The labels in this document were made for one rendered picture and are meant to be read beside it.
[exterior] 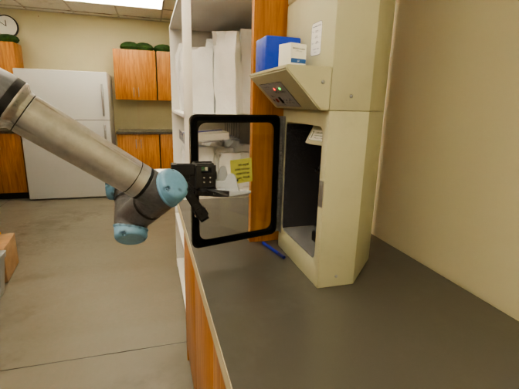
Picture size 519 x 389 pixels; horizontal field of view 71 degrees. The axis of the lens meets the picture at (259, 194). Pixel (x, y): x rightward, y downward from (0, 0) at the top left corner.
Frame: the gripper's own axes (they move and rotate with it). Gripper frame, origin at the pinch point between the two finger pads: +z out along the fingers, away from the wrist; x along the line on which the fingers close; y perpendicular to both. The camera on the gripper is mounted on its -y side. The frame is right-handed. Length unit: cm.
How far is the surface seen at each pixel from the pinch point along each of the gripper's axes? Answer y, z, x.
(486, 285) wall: -23, 60, -27
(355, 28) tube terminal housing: 40.4, 22.0, -14.0
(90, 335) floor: -119, -65, 123
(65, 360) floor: -120, -75, 102
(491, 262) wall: -16, 60, -27
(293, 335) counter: -25.5, 3.6, -31.4
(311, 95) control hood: 25.0, 12.1, -14.0
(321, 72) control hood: 30.3, 14.2, -14.0
